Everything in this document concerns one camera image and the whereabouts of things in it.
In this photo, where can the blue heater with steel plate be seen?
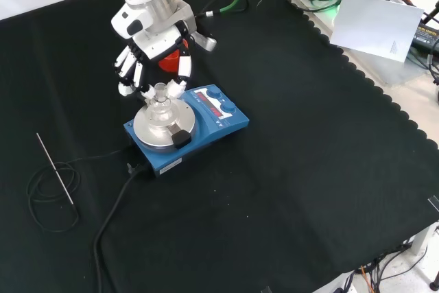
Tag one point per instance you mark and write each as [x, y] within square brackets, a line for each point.
[199, 118]

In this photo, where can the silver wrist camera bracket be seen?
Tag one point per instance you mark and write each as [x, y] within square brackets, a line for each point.
[205, 42]

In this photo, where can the thin metal probe rod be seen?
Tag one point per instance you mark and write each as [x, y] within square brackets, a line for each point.
[55, 167]

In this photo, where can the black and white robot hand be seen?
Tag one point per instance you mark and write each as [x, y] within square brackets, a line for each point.
[154, 46]

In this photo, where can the pale white board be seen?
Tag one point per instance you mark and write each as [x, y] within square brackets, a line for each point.
[374, 25]

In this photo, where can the white table leg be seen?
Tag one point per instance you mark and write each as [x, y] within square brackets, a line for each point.
[422, 239]

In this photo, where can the black power adapter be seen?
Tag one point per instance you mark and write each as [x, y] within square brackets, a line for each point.
[425, 37]

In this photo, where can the black bench cloth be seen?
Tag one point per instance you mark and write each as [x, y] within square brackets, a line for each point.
[274, 135]

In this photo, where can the clear round-bottom glass flask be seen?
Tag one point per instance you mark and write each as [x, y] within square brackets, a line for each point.
[158, 107]

